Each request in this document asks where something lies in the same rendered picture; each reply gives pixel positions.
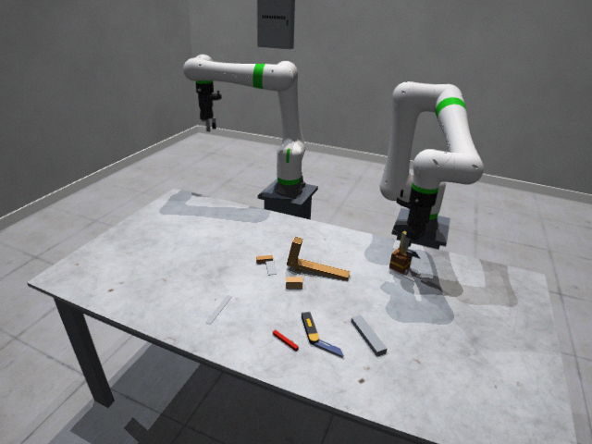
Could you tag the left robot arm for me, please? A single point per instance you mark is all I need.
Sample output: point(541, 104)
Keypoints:
point(461, 164)

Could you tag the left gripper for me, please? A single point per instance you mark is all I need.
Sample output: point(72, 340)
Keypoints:
point(420, 205)

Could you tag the tan rectangular block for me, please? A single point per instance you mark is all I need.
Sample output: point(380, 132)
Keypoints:
point(293, 282)

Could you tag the wooden sliding bevel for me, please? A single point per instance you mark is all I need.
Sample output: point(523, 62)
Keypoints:
point(401, 250)

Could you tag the red flat bar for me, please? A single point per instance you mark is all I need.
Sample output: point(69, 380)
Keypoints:
point(285, 340)

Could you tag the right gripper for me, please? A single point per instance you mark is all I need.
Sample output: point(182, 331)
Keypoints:
point(205, 104)

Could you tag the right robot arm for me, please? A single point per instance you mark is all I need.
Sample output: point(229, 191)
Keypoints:
point(282, 78)

